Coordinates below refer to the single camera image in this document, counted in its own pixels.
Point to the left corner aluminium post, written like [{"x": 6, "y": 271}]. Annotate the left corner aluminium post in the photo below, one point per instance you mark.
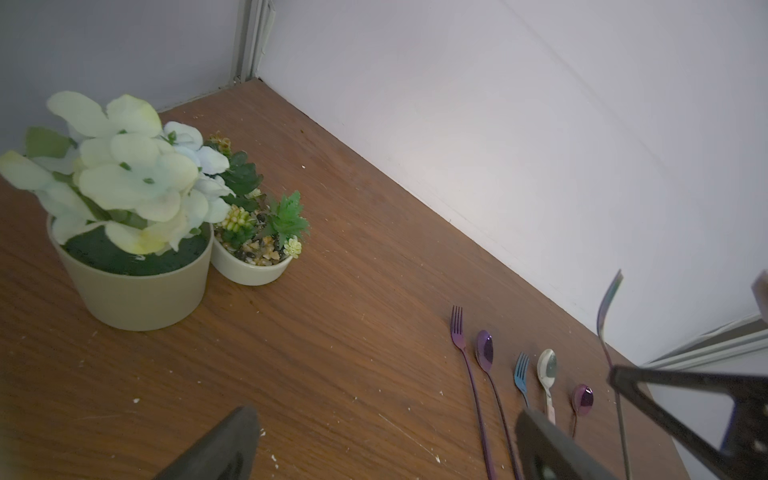
[{"x": 254, "y": 24}]

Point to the purple fork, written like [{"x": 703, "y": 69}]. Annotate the purple fork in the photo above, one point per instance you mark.
[{"x": 459, "y": 341}]

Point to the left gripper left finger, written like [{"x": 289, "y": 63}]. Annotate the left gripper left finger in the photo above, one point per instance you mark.
[{"x": 227, "y": 451}]

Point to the corner aluminium post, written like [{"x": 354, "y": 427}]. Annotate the corner aluminium post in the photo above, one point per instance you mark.
[
  {"x": 734, "y": 340},
  {"x": 254, "y": 24}
]

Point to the small succulent white pot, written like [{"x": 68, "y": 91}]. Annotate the small succulent white pot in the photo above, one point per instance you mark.
[{"x": 260, "y": 234}]

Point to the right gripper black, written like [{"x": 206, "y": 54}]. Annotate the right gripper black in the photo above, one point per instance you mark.
[{"x": 719, "y": 418}]

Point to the silver spoon pink handle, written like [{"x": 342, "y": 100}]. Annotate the silver spoon pink handle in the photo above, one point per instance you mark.
[{"x": 546, "y": 374}]

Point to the white flower beige pot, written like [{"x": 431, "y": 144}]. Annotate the white flower beige pot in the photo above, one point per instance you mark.
[{"x": 131, "y": 203}]

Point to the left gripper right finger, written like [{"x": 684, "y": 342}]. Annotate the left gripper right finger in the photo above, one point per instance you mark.
[{"x": 547, "y": 453}]

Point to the blue fork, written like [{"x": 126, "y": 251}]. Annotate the blue fork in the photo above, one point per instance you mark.
[{"x": 520, "y": 376}]

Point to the right corner aluminium post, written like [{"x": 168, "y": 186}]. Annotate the right corner aluminium post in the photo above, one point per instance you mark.
[{"x": 734, "y": 340}]

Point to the green handled iridescent fork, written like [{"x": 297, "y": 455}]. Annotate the green handled iridescent fork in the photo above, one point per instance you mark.
[{"x": 600, "y": 328}]

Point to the purple spoon long handle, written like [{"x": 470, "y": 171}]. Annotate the purple spoon long handle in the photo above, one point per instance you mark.
[{"x": 484, "y": 353}]

